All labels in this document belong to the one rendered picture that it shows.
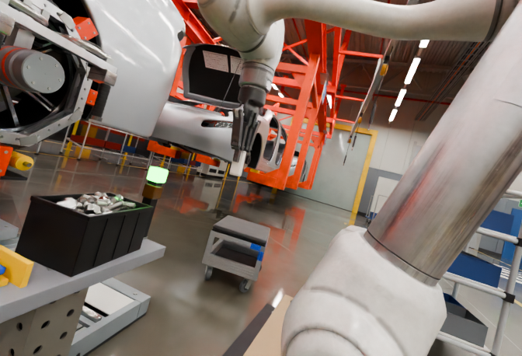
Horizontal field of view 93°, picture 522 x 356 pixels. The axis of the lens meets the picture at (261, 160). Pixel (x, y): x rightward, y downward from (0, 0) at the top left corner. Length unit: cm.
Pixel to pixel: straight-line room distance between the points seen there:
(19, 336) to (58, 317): 6
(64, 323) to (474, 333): 184
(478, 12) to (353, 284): 50
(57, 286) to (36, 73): 73
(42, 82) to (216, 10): 74
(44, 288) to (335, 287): 46
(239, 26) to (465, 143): 43
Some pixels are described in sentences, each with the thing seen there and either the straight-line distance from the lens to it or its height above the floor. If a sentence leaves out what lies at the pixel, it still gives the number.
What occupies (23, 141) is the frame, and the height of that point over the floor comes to 60.
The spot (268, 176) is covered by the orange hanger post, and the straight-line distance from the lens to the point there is 430.
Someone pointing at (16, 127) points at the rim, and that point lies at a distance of 139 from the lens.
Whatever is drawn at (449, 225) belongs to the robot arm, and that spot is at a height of 73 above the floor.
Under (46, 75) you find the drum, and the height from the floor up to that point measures 85.
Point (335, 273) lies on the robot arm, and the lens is 36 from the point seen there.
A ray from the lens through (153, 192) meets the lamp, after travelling 77.
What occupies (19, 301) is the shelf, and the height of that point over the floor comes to 45.
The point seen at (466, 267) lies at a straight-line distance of 187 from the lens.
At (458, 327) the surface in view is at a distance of 194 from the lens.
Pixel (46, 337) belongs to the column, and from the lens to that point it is 70.
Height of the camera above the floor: 73
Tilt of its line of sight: 2 degrees up
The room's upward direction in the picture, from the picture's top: 16 degrees clockwise
